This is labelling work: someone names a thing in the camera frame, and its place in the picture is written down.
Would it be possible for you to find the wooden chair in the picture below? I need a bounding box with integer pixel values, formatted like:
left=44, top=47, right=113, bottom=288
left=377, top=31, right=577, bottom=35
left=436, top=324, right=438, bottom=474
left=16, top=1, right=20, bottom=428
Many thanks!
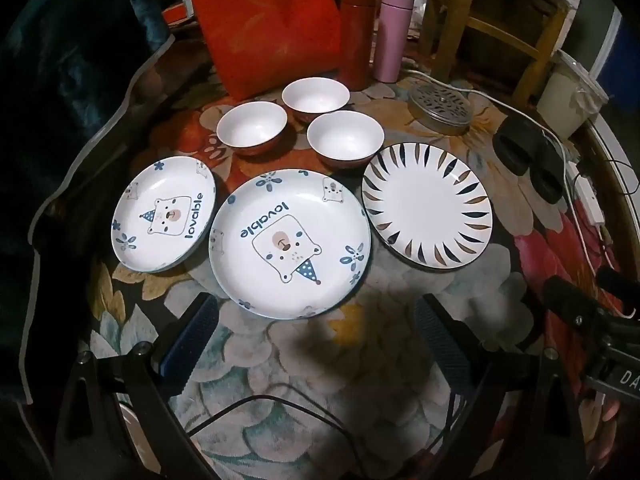
left=420, top=0, right=577, bottom=107

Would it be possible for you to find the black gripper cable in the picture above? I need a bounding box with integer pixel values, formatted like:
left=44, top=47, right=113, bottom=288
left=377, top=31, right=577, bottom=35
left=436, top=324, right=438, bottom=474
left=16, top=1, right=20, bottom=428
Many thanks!
left=184, top=382, right=482, bottom=480

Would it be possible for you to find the red bag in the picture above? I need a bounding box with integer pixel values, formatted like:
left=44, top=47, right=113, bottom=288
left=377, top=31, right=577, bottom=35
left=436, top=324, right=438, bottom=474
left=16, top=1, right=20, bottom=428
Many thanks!
left=185, top=0, right=346, bottom=102

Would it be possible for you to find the white plate with striped rim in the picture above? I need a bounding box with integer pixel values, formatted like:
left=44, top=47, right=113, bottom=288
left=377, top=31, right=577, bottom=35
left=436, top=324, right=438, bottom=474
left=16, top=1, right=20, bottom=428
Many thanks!
left=361, top=143, right=494, bottom=271

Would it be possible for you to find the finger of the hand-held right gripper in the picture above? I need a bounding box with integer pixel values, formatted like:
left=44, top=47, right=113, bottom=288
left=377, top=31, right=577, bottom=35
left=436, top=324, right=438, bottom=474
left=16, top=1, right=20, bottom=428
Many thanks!
left=595, top=267, right=640, bottom=318
left=542, top=275, right=613, bottom=343

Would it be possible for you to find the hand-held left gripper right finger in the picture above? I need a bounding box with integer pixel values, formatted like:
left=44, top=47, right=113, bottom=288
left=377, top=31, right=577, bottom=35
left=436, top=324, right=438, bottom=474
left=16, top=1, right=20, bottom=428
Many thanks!
left=414, top=292, right=591, bottom=480

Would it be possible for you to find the white bowl with red outside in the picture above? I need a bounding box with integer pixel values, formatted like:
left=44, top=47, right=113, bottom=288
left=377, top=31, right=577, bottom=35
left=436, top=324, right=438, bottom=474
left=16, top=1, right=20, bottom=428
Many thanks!
left=281, top=77, right=351, bottom=123
left=216, top=101, right=289, bottom=157
left=306, top=112, right=385, bottom=170

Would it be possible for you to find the red thermos bottle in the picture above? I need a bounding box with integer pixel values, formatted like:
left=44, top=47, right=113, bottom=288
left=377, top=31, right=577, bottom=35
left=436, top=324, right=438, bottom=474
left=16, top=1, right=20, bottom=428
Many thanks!
left=340, top=0, right=381, bottom=92

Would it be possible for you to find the white power strip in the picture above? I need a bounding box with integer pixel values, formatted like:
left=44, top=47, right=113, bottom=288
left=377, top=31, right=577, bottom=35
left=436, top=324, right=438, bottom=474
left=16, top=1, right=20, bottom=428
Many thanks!
left=565, top=160, right=607, bottom=229

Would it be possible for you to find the dark blue blanket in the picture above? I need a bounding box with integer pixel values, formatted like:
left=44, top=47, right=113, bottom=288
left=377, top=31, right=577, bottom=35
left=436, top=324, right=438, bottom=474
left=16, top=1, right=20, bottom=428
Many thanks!
left=0, top=0, right=178, bottom=411

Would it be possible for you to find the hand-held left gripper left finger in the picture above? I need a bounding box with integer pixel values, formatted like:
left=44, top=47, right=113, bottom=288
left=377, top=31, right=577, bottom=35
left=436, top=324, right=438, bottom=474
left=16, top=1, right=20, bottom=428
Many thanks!
left=52, top=292, right=221, bottom=480

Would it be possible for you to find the white cable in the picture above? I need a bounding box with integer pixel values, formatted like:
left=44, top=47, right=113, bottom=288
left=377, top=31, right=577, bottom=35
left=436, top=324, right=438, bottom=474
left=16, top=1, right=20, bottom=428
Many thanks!
left=397, top=57, right=573, bottom=171

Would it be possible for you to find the small bear print plate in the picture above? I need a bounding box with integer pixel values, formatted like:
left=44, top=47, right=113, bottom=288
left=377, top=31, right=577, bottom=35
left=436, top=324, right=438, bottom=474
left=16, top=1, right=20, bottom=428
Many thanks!
left=111, top=156, right=217, bottom=274

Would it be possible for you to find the pink thermos bottle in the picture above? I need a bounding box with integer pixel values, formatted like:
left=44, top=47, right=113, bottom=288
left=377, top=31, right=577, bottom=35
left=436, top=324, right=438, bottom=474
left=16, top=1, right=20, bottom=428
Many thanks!
left=372, top=0, right=414, bottom=84

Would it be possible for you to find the white trash bin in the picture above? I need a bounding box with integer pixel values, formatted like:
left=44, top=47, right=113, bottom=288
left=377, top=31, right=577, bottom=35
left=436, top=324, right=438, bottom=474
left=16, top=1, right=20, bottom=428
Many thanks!
left=536, top=50, right=609, bottom=141

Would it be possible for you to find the black slipper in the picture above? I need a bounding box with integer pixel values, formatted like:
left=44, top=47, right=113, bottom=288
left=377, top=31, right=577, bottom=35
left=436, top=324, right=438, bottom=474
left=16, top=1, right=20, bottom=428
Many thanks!
left=529, top=145, right=567, bottom=204
left=492, top=119, right=547, bottom=172

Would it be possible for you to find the round metal tin perforated lid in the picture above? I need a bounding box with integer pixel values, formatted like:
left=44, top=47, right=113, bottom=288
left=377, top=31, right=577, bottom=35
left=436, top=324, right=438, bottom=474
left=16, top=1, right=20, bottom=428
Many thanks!
left=407, top=84, right=474, bottom=136

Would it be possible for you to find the large bear print plate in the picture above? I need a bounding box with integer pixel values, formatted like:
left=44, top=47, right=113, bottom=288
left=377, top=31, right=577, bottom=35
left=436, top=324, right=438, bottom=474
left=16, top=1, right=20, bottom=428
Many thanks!
left=208, top=169, right=372, bottom=320

